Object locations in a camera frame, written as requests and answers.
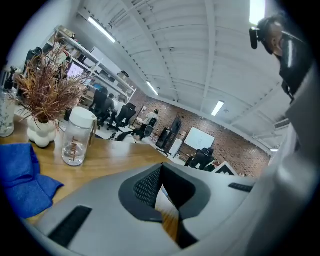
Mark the dried plant in white vase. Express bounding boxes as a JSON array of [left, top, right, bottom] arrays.
[[11, 32, 93, 148]]

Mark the whiteboard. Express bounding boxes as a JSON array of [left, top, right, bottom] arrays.
[[183, 126, 216, 151]]

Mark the clear patterned bottle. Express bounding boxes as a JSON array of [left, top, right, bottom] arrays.
[[0, 87, 16, 138]]

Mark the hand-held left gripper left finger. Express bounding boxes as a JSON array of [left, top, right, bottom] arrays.
[[32, 163, 181, 256]]

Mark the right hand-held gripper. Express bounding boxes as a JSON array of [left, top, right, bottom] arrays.
[[211, 161, 239, 177]]

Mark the black camera tripod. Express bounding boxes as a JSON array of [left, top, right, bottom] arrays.
[[3, 65, 18, 91]]

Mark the black head camera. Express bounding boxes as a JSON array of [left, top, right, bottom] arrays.
[[249, 26, 262, 50]]

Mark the black mobile display stand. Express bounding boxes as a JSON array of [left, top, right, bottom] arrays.
[[155, 113, 183, 157]]

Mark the blue cloth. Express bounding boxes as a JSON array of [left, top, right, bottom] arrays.
[[0, 142, 65, 220]]

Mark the wide ceiling light panel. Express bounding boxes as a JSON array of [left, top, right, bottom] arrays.
[[249, 0, 266, 25]]

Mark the long ceiling light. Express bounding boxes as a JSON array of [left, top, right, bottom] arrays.
[[87, 16, 117, 43], [211, 100, 225, 117], [146, 81, 160, 96]]

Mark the black office chair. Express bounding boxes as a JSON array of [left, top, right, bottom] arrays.
[[184, 147, 216, 172], [88, 89, 108, 126], [107, 102, 137, 132]]

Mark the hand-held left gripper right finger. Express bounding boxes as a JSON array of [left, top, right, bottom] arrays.
[[162, 162, 261, 250]]

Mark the person's head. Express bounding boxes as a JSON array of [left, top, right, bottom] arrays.
[[257, 14, 288, 56]]

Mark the person's torso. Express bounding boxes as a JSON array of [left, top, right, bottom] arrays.
[[278, 32, 320, 161]]

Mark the white shelf unit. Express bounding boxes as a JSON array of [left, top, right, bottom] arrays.
[[41, 24, 138, 106]]

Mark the clear bottle with white lid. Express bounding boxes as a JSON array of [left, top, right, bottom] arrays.
[[61, 106, 98, 167]]

